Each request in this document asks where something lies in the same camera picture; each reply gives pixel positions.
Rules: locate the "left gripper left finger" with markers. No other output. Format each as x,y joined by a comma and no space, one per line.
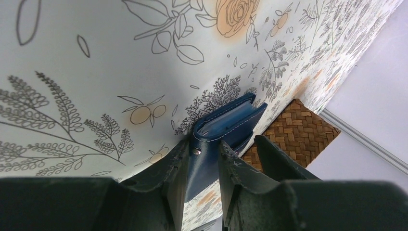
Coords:
149,201

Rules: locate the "floral table mat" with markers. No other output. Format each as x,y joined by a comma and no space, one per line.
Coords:
107,88

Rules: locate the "woven wicker divided basket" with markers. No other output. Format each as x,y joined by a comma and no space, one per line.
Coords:
298,131

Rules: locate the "blue leather card holder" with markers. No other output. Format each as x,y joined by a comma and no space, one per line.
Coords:
232,123

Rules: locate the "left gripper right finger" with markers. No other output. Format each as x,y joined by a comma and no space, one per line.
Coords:
287,197

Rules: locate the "aluminium frame rail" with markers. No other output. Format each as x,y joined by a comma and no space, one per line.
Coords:
365,141

